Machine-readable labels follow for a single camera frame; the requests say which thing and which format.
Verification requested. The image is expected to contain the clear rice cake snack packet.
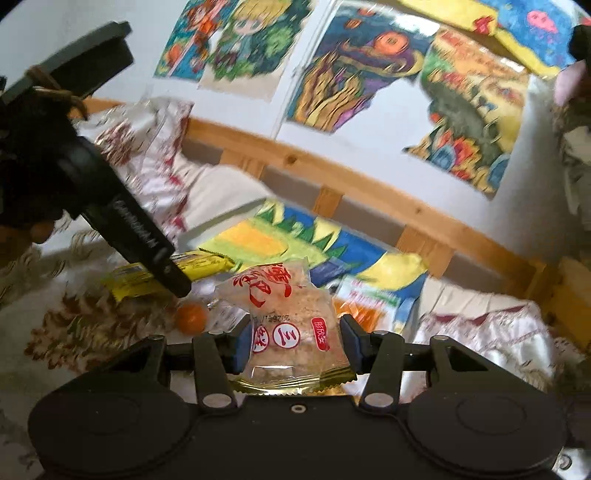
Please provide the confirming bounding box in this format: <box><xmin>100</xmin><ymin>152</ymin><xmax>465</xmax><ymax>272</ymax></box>
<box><xmin>215</xmin><ymin>258</ymin><xmax>356</xmax><ymax>395</ymax></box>

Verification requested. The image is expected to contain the yellow snack bar wrapper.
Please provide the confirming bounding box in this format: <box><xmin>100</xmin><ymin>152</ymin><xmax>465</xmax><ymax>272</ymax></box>
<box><xmin>103</xmin><ymin>249</ymin><xmax>235</xmax><ymax>302</ymax></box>

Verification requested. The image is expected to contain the left hand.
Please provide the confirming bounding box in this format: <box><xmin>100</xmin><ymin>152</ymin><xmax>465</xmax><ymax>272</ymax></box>
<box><xmin>0</xmin><ymin>221</ymin><xmax>55</xmax><ymax>268</ymax></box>

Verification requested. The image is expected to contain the small orange tangerine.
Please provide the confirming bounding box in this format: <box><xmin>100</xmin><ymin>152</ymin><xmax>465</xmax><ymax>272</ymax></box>
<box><xmin>174</xmin><ymin>302</ymin><xmax>208</xmax><ymax>336</ymax></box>

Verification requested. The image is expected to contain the grey tray with colourful drawing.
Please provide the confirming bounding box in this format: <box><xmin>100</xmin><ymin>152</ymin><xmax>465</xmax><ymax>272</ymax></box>
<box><xmin>178</xmin><ymin>199</ymin><xmax>428</xmax><ymax>334</ymax></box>

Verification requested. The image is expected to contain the floral satin sofa cover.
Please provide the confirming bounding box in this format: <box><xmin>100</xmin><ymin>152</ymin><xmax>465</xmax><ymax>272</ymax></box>
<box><xmin>0</xmin><ymin>96</ymin><xmax>574</xmax><ymax>480</ymax></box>

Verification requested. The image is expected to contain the cream cushion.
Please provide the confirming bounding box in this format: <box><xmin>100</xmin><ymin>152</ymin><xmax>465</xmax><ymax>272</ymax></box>
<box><xmin>173</xmin><ymin>153</ymin><xmax>273</xmax><ymax>232</ymax></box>

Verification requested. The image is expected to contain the wooden sofa frame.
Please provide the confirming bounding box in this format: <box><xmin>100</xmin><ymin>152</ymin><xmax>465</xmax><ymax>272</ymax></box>
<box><xmin>86</xmin><ymin>97</ymin><xmax>590</xmax><ymax>346</ymax></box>

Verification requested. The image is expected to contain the red-haired girl wall drawing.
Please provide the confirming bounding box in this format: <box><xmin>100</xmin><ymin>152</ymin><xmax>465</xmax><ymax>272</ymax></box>
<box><xmin>154</xmin><ymin>0</ymin><xmax>238</xmax><ymax>82</ymax></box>

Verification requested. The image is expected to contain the blond boy wall drawing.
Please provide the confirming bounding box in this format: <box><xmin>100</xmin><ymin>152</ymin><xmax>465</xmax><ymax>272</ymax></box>
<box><xmin>199</xmin><ymin>0</ymin><xmax>315</xmax><ymax>102</ymax></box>

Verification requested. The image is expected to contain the landscape flowers wall drawing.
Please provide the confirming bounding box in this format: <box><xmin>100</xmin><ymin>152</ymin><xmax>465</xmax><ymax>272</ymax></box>
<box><xmin>404</xmin><ymin>27</ymin><xmax>529</xmax><ymax>198</ymax></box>

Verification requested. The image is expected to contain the swirly night wall drawing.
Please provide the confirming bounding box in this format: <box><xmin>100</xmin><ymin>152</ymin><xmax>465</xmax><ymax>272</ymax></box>
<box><xmin>286</xmin><ymin>1</ymin><xmax>440</xmax><ymax>134</ymax></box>

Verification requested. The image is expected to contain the yellow blue top wall drawing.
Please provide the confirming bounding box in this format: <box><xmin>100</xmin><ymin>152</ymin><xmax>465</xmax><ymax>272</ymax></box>
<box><xmin>403</xmin><ymin>0</ymin><xmax>590</xmax><ymax>78</ymax></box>

